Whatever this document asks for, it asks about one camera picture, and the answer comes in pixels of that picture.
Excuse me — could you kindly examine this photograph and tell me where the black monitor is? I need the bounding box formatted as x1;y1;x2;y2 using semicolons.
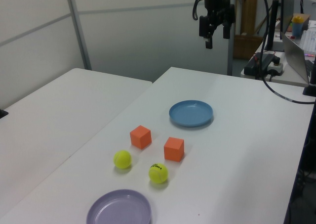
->
280;0;295;33

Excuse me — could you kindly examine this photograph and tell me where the blue bottle yellow lid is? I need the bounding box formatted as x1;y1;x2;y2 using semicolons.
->
291;15;305;38

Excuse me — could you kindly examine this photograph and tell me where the silver laptop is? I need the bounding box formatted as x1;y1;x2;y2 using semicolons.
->
280;31;316;85

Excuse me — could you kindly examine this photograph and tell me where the grey emergency stop button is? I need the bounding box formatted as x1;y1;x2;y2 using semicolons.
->
268;56;284;77

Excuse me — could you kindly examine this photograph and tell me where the purple plate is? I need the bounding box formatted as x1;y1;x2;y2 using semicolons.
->
86;189;152;224

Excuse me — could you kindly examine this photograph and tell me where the plain yellow tennis ball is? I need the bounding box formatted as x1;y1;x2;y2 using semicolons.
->
113;149;132;170

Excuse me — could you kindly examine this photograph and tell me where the black power box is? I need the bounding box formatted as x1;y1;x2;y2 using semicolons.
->
244;52;275;75

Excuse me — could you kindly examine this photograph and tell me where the white printed carton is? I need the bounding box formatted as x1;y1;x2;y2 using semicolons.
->
301;26;316;54

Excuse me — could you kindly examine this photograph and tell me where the orange foam cube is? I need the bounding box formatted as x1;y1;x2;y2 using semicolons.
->
163;136;185;162
129;125;152;150

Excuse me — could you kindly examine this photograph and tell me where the brown wooden cabinet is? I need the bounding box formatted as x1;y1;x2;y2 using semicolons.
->
233;0;266;60

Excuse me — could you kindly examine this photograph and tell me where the blue plate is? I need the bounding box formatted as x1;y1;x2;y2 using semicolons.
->
168;100;214;128

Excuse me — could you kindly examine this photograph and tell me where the grey metal partition post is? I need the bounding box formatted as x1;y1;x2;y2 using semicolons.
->
226;0;237;77
64;0;92;71

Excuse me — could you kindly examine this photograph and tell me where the black monitor stand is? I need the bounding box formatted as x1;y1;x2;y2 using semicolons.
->
264;0;284;52

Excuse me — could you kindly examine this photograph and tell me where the yellow tennis ball black print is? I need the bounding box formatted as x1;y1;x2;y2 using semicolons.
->
148;162;169;184

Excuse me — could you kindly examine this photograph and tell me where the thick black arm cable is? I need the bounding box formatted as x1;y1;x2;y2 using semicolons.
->
192;0;316;104

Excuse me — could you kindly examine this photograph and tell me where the white side desk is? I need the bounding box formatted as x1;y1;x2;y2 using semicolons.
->
240;27;316;88

